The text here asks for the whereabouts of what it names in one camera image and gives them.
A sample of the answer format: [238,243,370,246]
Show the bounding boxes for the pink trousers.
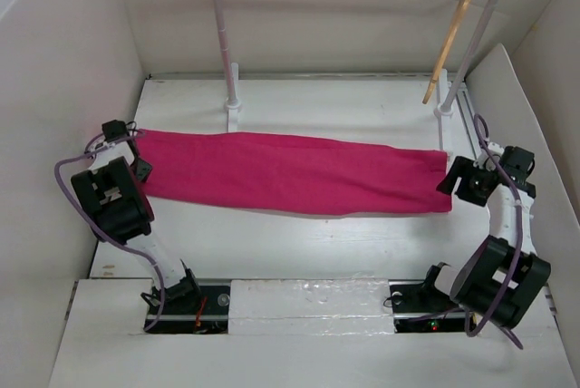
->
[137,131,452,216]

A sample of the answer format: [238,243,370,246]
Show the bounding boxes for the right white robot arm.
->
[419,142,551,330]

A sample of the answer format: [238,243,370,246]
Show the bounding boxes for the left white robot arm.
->
[71,120,202,314]

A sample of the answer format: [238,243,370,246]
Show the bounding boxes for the wooden clothes hanger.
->
[421,0,471,104]

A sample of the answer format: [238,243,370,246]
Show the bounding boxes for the white foam block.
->
[227,278,394,336]

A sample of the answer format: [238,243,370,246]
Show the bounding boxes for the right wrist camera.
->
[474,142,505,171]

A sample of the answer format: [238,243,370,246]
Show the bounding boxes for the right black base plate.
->
[383,280,466,334]

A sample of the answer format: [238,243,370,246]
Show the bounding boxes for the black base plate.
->
[383,280,466,334]
[147,281,231,335]

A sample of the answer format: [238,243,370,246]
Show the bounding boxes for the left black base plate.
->
[147,281,231,335]

